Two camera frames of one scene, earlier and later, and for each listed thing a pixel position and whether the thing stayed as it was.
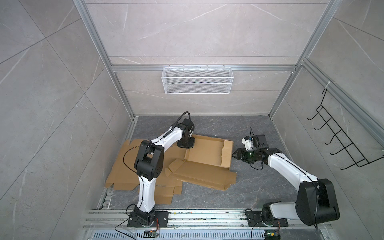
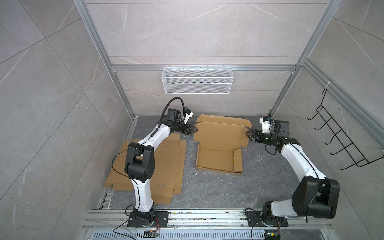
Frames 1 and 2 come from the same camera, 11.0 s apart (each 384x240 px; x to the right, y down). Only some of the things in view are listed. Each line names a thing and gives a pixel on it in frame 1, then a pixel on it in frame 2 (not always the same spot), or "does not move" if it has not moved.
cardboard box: (207, 164) to (221, 138)
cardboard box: (124, 176) does not move
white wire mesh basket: (197, 80) does not move
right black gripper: (241, 155) to (255, 132)
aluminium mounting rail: (117, 219) does not move
